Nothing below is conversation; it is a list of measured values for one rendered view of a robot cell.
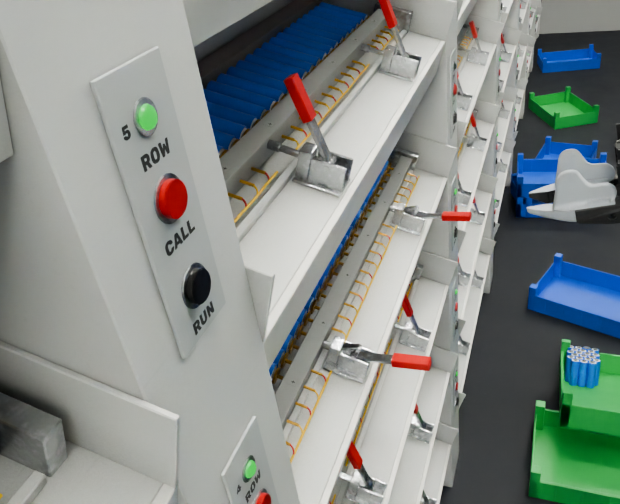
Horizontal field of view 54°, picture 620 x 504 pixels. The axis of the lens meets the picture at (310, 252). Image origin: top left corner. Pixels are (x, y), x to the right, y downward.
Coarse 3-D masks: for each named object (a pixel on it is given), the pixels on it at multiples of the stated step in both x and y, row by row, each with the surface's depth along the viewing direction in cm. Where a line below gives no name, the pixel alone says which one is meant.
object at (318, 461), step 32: (416, 160) 89; (448, 160) 89; (416, 192) 86; (384, 256) 74; (416, 256) 75; (384, 288) 69; (352, 320) 64; (384, 320) 65; (288, 352) 59; (320, 384) 57; (352, 384) 58; (320, 416) 54; (352, 416) 55; (288, 448) 51; (320, 448) 52; (320, 480) 49
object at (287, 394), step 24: (408, 168) 87; (384, 192) 81; (384, 216) 76; (360, 240) 72; (360, 264) 68; (336, 288) 64; (336, 312) 61; (312, 336) 58; (312, 360) 56; (288, 384) 53; (288, 408) 51
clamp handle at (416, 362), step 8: (360, 344) 57; (360, 352) 58; (368, 352) 58; (360, 360) 57; (368, 360) 57; (376, 360) 57; (384, 360) 56; (392, 360) 56; (400, 360) 56; (408, 360) 56; (416, 360) 55; (424, 360) 55; (408, 368) 56; (416, 368) 55; (424, 368) 55
